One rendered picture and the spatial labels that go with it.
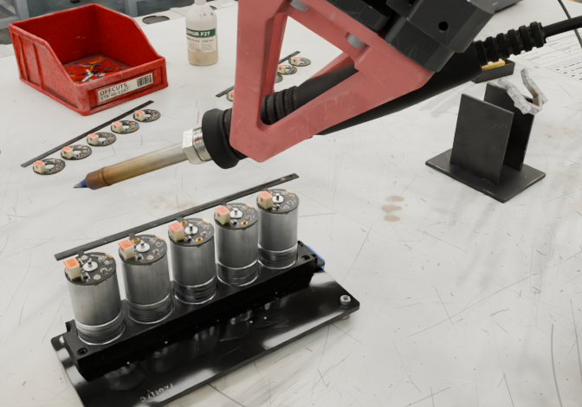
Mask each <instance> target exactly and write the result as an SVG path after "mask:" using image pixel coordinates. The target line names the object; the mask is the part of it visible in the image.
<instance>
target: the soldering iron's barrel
mask: <svg viewBox="0 0 582 407"><path fill-rule="evenodd" d="M186 160H189V162H190V164H192V165H200V164H204V163H207V162H210V161H213V160H212V158H211V157H210V154H209V153H208V151H207V149H206V147H205V144H204V139H203V134H202V127H198V128H196V129H191V130H189V131H186V132H183V140H182V142H179V143H177V144H174V145H169V146H167V147H164V148H161V149H158V150H156V151H153V152H148V153H146V154H143V155H140V156H138V157H135V158H130V159H128V160H125V161H122V162H119V163H117V164H114V165H109V166H105V167H102V168H100V169H99V170H97V171H92V172H89V173H88V174H87V175H86V177H85V183H86V186H87V187H88V188H89V189H91V190H93V191H95V190H98V189H100V188H103V187H108V186H111V185H113V184H117V183H119V182H122V181H125V180H127V179H130V178H136V177H138V176H141V175H144V174H146V173H149V172H152V171H156V170H159V169H163V168H165V167H168V166H171V165H175V164H178V163H181V162H184V161H186Z"/></svg>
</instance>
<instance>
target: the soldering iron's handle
mask: <svg viewBox="0 0 582 407"><path fill-rule="evenodd" d="M544 44H546V37H545V33H544V30H543V27H542V24H541V22H539V23H537V22H536V21H534V22H531V23H530V24H529V26H526V25H522V26H520V27H519V28H518V29H517V30H515V29H510V30H508V32H507V33H506V34H504V33H502V32H501V33H499V34H497V35H496V37H493V36H489V37H486V40H485V41H482V40H478V41H475V40H474V41H472V43H470V45H469V46H468V47H467V48H466V50H465V51H464V52H463V53H457V52H455V53H454V54H453V55H452V56H451V57H450V58H449V60H448V61H447V62H446V63H445V65H444V66H443V67H442V69H441V70H440V71H439V72H435V73H434V74H433V75H432V76H431V78H430V79H429V80H428V81H427V82H426V83H425V84H424V85H423V86H422V87H420V88H419V89H416V90H414V91H412V92H410V93H407V94H405V95H402V96H400V97H398V98H396V99H394V100H391V101H388V102H386V103H385V104H382V105H380V106H378V107H374V108H373V109H370V110H368V111H366V112H364V113H361V114H359V115H356V116H354V117H352V118H350V119H348V120H344V121H342V122H340V123H339V124H336V125H334V126H330V127H328V128H327V129H325V130H323V131H321V132H319V133H317V134H315V135H320V136H325V135H328V134H330V133H333V132H338V131H341V130H344V129H347V128H349V127H352V126H356V125H360V124H363V123H366V122H368V121H371V120H375V119H378V118H382V117H385V116H387V115H390V114H393V113H397V112H400V111H402V110H405V109H406V108H408V107H412V106H414V105H416V104H418V103H420V102H423V101H425V100H428V99H430V98H432V97H435V96H437V95H439V94H442V93H444V92H447V91H449V90H450V89H453V88H455V87H459V86H461V85H462V84H465V83H467V82H469V81H472V80H473V79H475V78H477V77H478V76H480V75H481V74H483V70H482V67H483V66H486V65H488V63H489V62H490V61H491V62H493V63H495V62H498V61H499V59H500V58H503V59H504V60H505V59H507V58H510V55H515V56H517V55H520V54H521V51H525V52H529V51H532V49H533V48H543V46H544ZM354 65H355V63H354V64H352V65H349V66H346V67H343V68H339V69H336V70H334V71H331V72H328V73H325V74H321V75H318V76H316V77H314V78H311V79H308V80H305V81H304V82H303V83H301V84H300V85H299V86H298V87H297V86H292V87H289V88H288V89H287V88H285V89H282V90H281V91H280V92H275V93H272V94H268V95H265V96H263V99H262V110H261V121H262V123H264V124H265V125H269V126H270V125H273V124H274V123H276V122H277V121H279V120H281V119H283V118H284V117H286V116H288V115H289V114H291V113H292V112H294V111H295V110H297V109H298V108H300V107H302V106H304V105H306V104H307V103H308V102H309V101H311V100H313V99H315V98H317V97H318V96H320V95H321V94H323V93H325V92H326V91H327V90H329V89H331V88H332V87H335V86H336V85H338V84H339V83H341V82H342V81H344V80H345V79H347V78H349V77H350V76H352V75H354V74H356V73H357V72H358V70H357V69H356V68H355V67H354ZM231 114H232V107H231V108H228V109H225V110H221V109H219V108H213V109H211V110H208V111H206V112H205V113H204V115H203V118H202V124H201V127H202V134H203V139H204V144H205V147H206V149H207V151H208V153H209V154H210V157H211V158H212V160H213V161H214V162H215V164H216V165H217V166H219V167H220V168H222V169H224V170H227V169H230V168H233V167H235V166H237V164H238V163H239V161H240V160H243V159H245V158H248V156H246V155H244V154H243V153H241V152H239V151H238V150H236V149H235V148H233V147H232V146H231V145H230V125H231Z"/></svg>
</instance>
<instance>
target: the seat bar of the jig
mask: <svg viewBox="0 0 582 407"><path fill-rule="evenodd" d="M314 261H315V258H314V257H313V256H312V255H310V254H309V253H308V252H307V251H306V250H305V249H304V248H303V247H302V246H301V245H300V244H299V243H297V261H296V262H295V264H294V265H292V266H291V267H289V268H284V269H271V268H265V267H263V266H262V265H261V264H260V263H259V262H258V277H257V278H256V280H255V281H253V282H252V283H250V284H249V285H246V286H241V287H232V286H228V285H225V284H223V283H222V282H220V281H219V280H218V278H217V294H216V295H215V297H214V298H213V299H211V300H209V301H207V302H205V303H203V304H198V305H188V304H184V303H182V302H180V301H179V300H177V299H176V298H175V296H174V288H173V281H170V283H171V297H172V305H173V310H172V312H171V314H170V315H169V316H168V317H167V318H166V319H164V320H162V321H160V322H158V323H155V324H149V325H145V324H140V323H136V322H134V321H133V320H131V319H130V318H129V317H128V312H127V306H126V299H124V300H121V303H122V307H123V313H124V319H125V324H126V329H125V331H124V332H123V333H122V335H121V336H120V337H119V338H117V339H116V340H115V341H113V342H111V343H108V344H105V345H101V346H91V345H88V344H85V343H83V342H82V341H81V340H80V339H79V337H78V333H77V328H76V324H75V320H74V319H73V320H70V321H67V322H65V325H66V328H67V333H64V334H63V335H62V337H63V341H64V345H65V348H66V350H67V352H68V354H69V356H70V358H71V359H72V361H73V363H74V365H75V367H76V369H77V371H78V372H79V373H82V372H85V371H87V370H90V369H92V368H94V367H95V366H98V365H101V364H104V363H106V362H107V361H110V360H112V359H115V358H118V357H119V356H121V355H124V354H126V353H128V352H131V351H133V350H135V349H138V348H140V347H141V346H145V345H147V344H149V343H152V342H153V341H155V340H158V339H161V338H163V337H165V336H167V335H169V334H172V333H174V332H176V331H179V330H181V329H183V328H186V327H188V326H191V325H193V324H195V323H197V322H199V321H201V320H205V319H207V318H209V317H210V316H213V315H215V314H217V313H221V312H222V311H224V310H227V309H229V308H231V307H234V306H236V305H239V304H241V303H243V302H245V301H247V300H250V299H253V298H255V297H256V296H258V295H261V294H264V293H267V292H268V291H270V290H272V289H275V288H277V287H280V286H282V285H284V284H287V283H289V282H291V281H294V280H296V279H298V278H301V277H302V276H304V275H308V274H310V273H312V272H313V271H314Z"/></svg>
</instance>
